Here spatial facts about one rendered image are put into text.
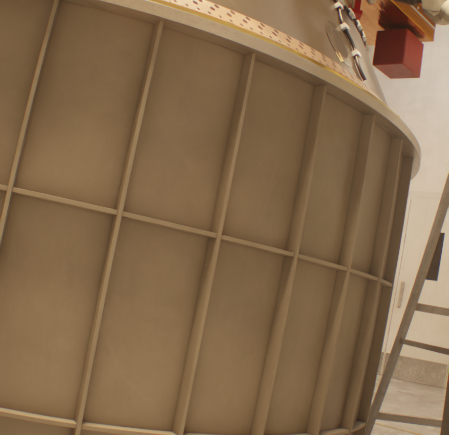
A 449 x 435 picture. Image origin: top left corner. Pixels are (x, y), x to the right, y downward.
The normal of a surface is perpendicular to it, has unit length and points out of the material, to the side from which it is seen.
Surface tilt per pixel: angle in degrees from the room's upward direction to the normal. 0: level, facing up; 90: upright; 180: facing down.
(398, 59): 90
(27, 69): 90
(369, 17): 180
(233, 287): 90
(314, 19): 62
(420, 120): 90
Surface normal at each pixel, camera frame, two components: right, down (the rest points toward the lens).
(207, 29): 0.42, -0.04
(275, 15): 0.60, -0.44
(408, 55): 0.74, 0.06
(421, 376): -0.62, -0.21
